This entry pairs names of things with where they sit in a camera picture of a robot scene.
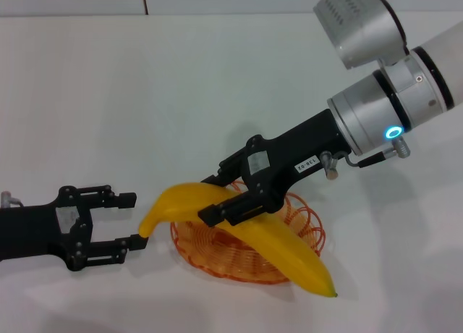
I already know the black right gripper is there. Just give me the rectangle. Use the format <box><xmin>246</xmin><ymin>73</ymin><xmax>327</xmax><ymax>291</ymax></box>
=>
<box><xmin>197</xmin><ymin>109</ymin><xmax>354</xmax><ymax>227</ymax></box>

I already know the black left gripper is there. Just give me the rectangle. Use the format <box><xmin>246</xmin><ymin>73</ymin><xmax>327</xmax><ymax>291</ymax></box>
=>
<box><xmin>0</xmin><ymin>185</ymin><xmax>150</xmax><ymax>273</ymax></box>

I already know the yellow banana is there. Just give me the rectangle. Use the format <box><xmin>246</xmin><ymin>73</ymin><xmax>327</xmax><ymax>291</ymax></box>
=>
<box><xmin>138</xmin><ymin>181</ymin><xmax>339</xmax><ymax>299</ymax></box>

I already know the orange woven plastic basket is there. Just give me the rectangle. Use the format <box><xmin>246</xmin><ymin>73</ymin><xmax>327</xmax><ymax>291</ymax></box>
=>
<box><xmin>169</xmin><ymin>179</ymin><xmax>326</xmax><ymax>285</ymax></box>

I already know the left gripper connector cable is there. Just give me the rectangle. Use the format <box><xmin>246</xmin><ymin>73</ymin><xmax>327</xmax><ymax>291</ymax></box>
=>
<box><xmin>0</xmin><ymin>190</ymin><xmax>24</xmax><ymax>208</ymax></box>

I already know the gripper connector cable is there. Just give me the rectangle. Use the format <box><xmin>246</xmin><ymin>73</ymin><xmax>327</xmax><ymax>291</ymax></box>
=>
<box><xmin>319</xmin><ymin>136</ymin><xmax>412</xmax><ymax>179</ymax></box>
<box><xmin>0</xmin><ymin>190</ymin><xmax>24</xmax><ymax>208</ymax></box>

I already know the right gripper connector cable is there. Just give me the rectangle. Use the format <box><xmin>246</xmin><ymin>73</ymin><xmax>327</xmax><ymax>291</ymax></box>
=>
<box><xmin>319</xmin><ymin>136</ymin><xmax>412</xmax><ymax>179</ymax></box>

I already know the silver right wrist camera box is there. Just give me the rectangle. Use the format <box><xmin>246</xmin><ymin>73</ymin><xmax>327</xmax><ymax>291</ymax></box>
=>
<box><xmin>313</xmin><ymin>0</ymin><xmax>409</xmax><ymax>71</ymax></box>

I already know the dark red camera cable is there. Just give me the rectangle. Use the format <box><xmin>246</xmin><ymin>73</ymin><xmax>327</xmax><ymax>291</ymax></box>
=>
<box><xmin>364</xmin><ymin>0</ymin><xmax>412</xmax><ymax>57</ymax></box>

